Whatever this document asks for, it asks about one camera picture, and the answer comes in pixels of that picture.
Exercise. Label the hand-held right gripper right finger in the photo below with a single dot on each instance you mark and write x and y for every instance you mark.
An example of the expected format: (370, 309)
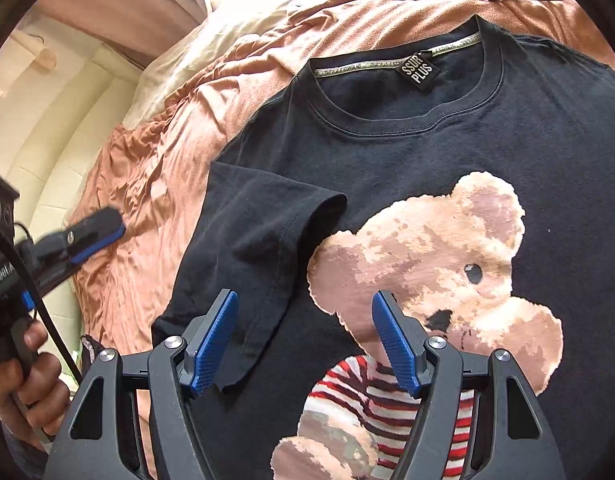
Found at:
(395, 345)

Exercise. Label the pink wrinkled duvet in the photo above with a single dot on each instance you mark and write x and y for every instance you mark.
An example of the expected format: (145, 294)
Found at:
(177, 135)

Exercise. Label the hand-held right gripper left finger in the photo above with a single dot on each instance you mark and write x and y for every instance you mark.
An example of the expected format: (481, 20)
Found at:
(215, 345)

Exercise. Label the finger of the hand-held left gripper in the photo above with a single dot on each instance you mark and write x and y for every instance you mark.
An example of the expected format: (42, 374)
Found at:
(100, 242)

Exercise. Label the cream padded headboard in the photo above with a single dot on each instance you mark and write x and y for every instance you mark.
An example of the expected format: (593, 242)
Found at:
(77, 125)

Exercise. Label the person's left hand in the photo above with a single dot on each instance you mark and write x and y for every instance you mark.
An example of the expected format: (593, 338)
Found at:
(42, 395)

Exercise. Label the person's left forearm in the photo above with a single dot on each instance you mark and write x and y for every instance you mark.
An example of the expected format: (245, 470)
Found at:
(10, 460)

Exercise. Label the black bear print t-shirt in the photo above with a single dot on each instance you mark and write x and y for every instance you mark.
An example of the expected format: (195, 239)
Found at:
(487, 150)

